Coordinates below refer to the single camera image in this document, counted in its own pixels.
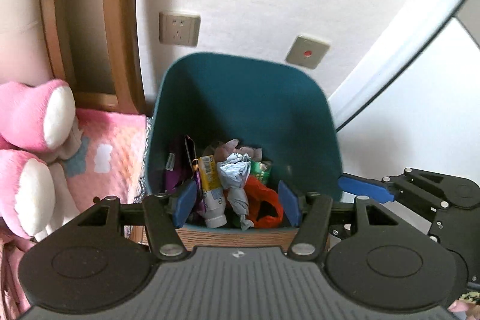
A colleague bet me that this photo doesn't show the yellow white bottle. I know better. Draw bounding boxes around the yellow white bottle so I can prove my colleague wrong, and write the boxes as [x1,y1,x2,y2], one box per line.
[199,155,227,228]

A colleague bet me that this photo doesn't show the purple snack wrapper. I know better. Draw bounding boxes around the purple snack wrapper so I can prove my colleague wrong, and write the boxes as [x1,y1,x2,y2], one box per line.
[164,151,187,194]

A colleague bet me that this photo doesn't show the green cardboard tube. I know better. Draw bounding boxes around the green cardboard tube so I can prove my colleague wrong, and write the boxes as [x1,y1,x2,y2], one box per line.
[250,160,272,185]

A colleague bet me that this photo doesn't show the grey paper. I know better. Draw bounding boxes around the grey paper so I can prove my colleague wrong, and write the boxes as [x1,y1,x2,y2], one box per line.
[216,153,254,231]

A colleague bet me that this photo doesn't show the teal plastic trash bin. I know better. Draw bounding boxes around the teal plastic trash bin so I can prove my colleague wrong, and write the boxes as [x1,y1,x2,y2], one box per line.
[145,53,343,201]

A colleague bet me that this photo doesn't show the person's right hand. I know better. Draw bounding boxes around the person's right hand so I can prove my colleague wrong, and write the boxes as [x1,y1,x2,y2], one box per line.
[448,292,480,319]

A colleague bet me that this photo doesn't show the pink plastic bag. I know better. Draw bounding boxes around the pink plastic bag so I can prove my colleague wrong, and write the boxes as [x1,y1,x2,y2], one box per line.
[214,139,263,163]

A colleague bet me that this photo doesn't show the pink patterned blanket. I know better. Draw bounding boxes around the pink patterned blanket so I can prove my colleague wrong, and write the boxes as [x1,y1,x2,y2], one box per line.
[63,109,147,211]

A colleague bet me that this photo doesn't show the white wardrobe door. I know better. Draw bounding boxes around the white wardrobe door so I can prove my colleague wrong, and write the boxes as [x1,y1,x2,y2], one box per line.
[329,0,479,180]

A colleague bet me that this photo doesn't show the pink plush bear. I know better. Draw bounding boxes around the pink plush bear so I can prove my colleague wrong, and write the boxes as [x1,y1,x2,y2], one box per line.
[1,79,76,239]

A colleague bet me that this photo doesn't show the beige padded headboard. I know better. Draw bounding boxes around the beige padded headboard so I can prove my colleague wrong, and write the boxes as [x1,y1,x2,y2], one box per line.
[1,0,53,85]

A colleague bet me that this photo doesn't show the wall switch with red dot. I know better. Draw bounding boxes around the wall switch with red dot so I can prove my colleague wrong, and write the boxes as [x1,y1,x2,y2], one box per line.
[286,35,330,70]

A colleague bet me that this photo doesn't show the wall power socket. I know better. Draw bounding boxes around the wall power socket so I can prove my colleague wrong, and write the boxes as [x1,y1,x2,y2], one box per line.
[159,11,201,47]

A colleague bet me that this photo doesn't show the wooden headboard frame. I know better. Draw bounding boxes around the wooden headboard frame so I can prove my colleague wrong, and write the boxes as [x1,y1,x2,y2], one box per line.
[41,0,146,115]

